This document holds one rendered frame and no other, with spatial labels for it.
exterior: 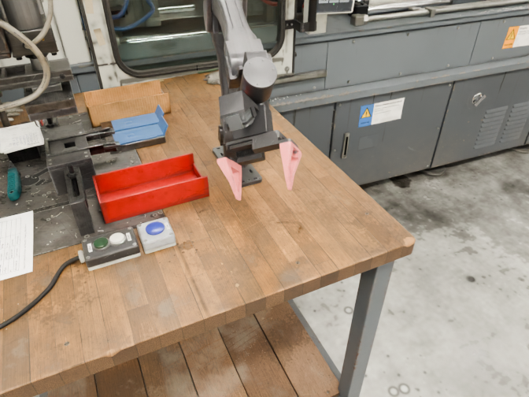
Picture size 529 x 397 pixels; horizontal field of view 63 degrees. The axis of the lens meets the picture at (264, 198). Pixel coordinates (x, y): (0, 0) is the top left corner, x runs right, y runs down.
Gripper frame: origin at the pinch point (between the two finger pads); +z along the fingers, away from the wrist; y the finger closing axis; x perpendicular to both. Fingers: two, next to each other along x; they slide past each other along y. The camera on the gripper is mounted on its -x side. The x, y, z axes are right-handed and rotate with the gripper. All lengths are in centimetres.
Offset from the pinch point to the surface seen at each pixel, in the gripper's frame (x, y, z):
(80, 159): 8, -49, -19
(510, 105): 209, 86, -78
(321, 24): 95, 0, -93
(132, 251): 3.9, -31.2, 6.1
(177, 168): 23.1, -31.1, -16.8
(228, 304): 5.1, -11.1, 18.8
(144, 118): 35, -49, -40
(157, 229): 7.0, -27.0, 1.9
